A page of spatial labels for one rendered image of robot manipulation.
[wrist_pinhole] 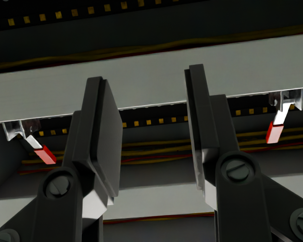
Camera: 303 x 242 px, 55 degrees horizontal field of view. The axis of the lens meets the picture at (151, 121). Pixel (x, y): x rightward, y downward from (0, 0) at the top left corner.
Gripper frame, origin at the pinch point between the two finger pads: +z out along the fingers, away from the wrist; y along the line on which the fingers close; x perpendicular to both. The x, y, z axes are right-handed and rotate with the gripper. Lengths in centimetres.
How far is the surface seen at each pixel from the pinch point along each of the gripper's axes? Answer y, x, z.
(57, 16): -12.5, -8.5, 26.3
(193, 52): 2.8, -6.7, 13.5
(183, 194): 0.4, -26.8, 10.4
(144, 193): -4.7, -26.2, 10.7
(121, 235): -14, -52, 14
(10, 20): -18.5, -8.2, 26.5
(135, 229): -11, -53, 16
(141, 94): -2.1, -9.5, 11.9
